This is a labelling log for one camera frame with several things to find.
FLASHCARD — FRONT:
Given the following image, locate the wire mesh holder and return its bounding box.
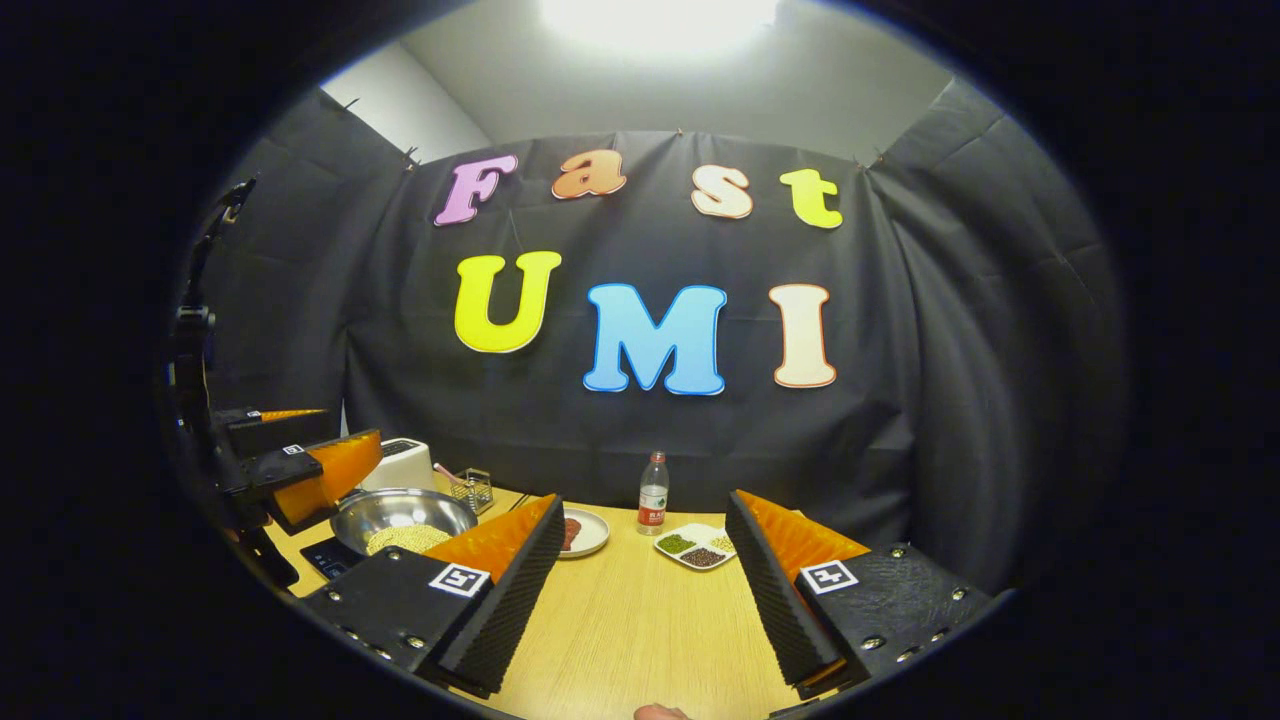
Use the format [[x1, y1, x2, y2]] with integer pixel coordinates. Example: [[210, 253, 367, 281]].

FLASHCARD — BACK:
[[450, 467, 495, 516]]

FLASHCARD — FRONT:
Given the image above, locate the black induction cooktop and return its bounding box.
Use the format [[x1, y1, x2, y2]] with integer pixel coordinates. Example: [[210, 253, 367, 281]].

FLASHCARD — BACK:
[[300, 537, 366, 581]]

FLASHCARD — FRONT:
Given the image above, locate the white divided dish of beans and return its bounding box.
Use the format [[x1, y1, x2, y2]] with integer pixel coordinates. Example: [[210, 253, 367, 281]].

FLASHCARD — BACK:
[[653, 522, 738, 572]]

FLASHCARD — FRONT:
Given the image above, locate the steel pot with black handles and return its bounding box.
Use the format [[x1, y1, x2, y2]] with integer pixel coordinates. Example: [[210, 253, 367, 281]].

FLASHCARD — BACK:
[[330, 487, 479, 558]]

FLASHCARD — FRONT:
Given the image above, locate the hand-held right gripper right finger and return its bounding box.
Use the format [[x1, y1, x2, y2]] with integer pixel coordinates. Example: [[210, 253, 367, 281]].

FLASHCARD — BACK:
[[725, 490, 996, 701]]

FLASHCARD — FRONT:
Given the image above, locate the black backdrop cloth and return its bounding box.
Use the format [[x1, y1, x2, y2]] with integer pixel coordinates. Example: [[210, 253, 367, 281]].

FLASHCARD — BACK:
[[170, 75, 1136, 601]]

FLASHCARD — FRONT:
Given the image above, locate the white toaster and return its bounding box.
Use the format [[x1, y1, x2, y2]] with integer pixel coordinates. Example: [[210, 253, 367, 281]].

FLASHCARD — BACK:
[[360, 438, 438, 493]]

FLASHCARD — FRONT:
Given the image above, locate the pile of soybeans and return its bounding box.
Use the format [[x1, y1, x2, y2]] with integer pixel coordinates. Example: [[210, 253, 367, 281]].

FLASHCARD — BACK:
[[366, 524, 454, 557]]

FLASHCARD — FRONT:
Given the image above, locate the clear plastic water bottle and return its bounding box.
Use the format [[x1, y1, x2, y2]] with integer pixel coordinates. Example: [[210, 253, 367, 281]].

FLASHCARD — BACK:
[[637, 450, 670, 537]]

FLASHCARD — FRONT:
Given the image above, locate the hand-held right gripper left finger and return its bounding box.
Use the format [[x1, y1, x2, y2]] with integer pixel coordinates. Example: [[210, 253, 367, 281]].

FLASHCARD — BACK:
[[300, 493, 567, 701]]

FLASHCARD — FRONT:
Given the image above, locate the ceiling light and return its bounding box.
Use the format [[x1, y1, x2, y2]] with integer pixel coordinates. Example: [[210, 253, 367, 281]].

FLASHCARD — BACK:
[[540, 0, 781, 56]]

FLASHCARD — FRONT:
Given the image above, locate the white round plate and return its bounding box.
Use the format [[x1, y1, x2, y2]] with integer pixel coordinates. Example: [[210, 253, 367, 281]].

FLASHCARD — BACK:
[[560, 507, 611, 559]]

